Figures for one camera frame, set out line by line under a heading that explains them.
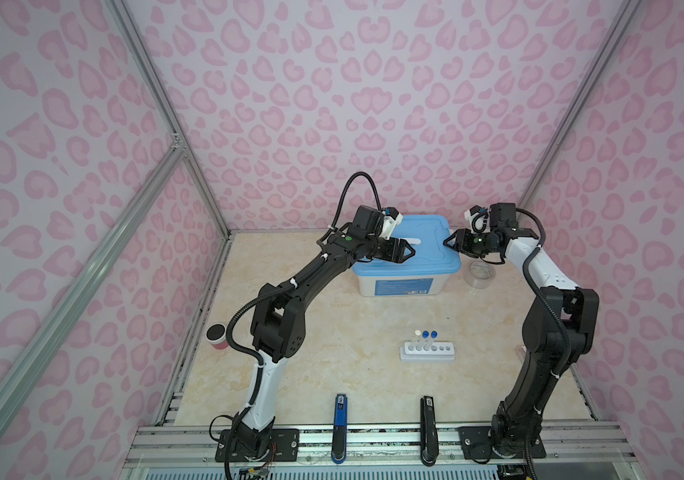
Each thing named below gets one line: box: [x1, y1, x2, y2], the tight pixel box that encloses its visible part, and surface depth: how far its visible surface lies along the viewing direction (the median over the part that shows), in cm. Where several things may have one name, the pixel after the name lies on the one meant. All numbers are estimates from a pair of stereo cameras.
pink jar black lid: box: [205, 322, 229, 350], surface depth 89 cm
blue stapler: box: [331, 393, 348, 464], surface depth 76 cm
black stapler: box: [420, 396, 439, 467], surface depth 75 cm
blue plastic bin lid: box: [351, 214, 462, 276], surface depth 92 cm
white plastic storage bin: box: [357, 274, 450, 297], surface depth 96 cm
